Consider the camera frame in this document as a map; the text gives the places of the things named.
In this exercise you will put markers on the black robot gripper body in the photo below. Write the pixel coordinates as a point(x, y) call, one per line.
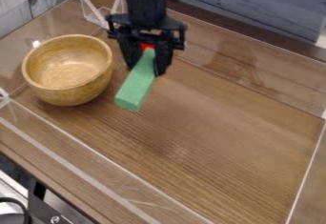
point(147, 23)

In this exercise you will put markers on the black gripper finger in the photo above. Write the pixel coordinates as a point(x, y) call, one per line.
point(131, 49)
point(163, 56)

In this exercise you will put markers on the green rectangular block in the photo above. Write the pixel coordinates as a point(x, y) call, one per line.
point(136, 84)

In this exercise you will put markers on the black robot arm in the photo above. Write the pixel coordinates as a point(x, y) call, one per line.
point(147, 25)

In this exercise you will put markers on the brown wooden bowl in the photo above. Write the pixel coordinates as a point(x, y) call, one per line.
point(68, 69)

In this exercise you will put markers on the red plush strawberry toy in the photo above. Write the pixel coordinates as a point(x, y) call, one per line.
point(146, 46)

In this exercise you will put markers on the black metal table clamp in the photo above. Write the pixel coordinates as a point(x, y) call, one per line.
point(40, 212)

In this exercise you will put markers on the clear acrylic corner bracket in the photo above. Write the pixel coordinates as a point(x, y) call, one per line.
point(95, 15)

